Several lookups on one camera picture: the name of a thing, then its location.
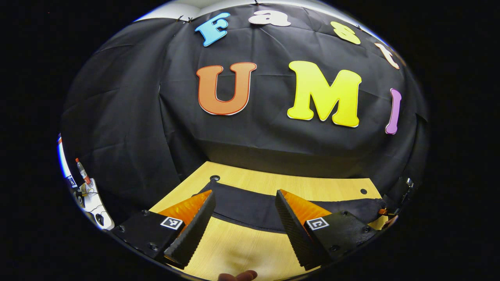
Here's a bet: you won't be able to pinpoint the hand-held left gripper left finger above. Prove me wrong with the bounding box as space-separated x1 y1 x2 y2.
111 189 217 270

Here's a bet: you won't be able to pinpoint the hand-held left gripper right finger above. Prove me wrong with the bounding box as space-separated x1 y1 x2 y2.
275 189 377 271

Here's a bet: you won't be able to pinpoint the dark blue jeans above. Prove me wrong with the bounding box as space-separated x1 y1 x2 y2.
197 180 388 235

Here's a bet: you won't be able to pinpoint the red capped bottle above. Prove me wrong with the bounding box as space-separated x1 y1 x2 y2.
75 158 92 186

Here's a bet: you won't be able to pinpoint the black backdrop cloth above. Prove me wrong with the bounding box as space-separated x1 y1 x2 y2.
61 2 430 227

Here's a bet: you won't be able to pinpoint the white device with cables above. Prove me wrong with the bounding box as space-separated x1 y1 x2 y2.
74 179 115 231

